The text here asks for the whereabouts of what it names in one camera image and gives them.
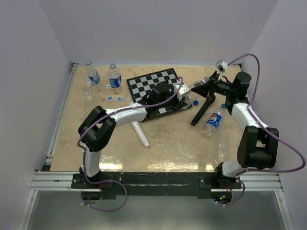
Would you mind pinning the clear bottle lying front right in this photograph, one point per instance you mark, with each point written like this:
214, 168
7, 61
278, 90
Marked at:
222, 146

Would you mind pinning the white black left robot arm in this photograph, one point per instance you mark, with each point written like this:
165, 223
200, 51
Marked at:
98, 127

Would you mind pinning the standing Pepsi bottle left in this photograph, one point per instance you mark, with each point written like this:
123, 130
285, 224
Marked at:
92, 72

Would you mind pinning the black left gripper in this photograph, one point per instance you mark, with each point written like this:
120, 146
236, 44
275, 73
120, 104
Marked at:
179, 104

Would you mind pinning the small clear bottle near wall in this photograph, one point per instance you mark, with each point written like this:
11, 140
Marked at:
87, 85

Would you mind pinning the black toy microphone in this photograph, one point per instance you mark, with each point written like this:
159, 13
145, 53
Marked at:
210, 100

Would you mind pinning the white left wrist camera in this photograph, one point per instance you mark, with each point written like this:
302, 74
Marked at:
182, 91

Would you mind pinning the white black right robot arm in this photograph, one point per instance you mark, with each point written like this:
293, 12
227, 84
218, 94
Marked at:
257, 149

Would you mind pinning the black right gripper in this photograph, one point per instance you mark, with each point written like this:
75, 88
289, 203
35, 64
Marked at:
205, 90

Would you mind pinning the standing Pepsi bottle right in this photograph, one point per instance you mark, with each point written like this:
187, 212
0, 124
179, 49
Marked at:
114, 76

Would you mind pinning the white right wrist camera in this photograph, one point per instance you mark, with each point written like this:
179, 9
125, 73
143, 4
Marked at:
221, 66

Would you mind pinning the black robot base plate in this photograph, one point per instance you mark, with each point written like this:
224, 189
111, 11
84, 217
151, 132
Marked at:
198, 184

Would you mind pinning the clear unlabelled plastic bottle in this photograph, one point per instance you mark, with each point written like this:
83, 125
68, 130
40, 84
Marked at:
87, 96

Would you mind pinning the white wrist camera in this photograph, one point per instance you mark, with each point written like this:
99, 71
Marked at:
182, 91
221, 66

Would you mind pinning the clear bottle without label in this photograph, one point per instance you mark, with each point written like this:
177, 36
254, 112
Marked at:
197, 90

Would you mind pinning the white toy microphone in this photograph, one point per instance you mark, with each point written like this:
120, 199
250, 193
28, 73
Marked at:
140, 134

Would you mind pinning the black and silver chessboard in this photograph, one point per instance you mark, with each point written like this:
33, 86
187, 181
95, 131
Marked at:
153, 88

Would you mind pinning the standing pepsi bottle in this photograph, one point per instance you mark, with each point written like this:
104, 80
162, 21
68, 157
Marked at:
114, 76
92, 72

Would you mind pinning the Pepsi labelled bottle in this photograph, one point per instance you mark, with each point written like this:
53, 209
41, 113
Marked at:
214, 121

